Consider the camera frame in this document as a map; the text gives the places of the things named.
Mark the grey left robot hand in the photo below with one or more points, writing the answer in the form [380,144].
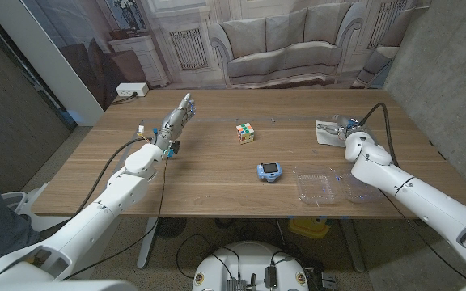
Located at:
[174,119]

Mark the white paper towel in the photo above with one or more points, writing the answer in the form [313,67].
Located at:
[326,138]

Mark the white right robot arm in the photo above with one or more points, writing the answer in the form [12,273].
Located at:
[419,194]

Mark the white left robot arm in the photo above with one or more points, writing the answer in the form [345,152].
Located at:
[115,194]

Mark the multicolour puzzle cube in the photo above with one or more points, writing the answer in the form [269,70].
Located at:
[245,133]

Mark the clear plastic clamshell container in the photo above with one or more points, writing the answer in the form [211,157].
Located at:
[318,188]

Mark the white power strip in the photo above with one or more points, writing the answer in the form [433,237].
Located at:
[132,89]

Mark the black round floor object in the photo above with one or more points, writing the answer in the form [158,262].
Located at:
[171,227]

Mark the grey table leg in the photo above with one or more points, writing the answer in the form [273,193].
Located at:
[353,246]
[148,242]

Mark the printed living room backdrop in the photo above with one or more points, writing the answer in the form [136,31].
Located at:
[281,40]

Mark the white robot torso base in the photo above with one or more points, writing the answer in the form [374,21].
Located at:
[249,262]

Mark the yellow object under table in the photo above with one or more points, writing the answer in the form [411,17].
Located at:
[309,228]

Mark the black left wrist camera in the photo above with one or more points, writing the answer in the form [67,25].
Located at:
[174,147]

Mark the blue toy camera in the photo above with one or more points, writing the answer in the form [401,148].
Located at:
[269,172]

